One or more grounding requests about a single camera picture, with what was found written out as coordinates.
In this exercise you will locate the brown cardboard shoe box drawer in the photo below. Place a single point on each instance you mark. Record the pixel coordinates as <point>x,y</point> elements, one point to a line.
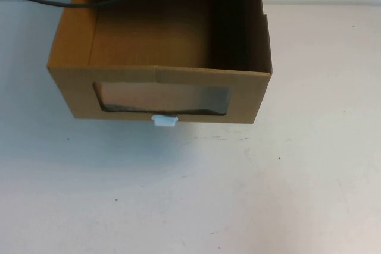
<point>74,93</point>

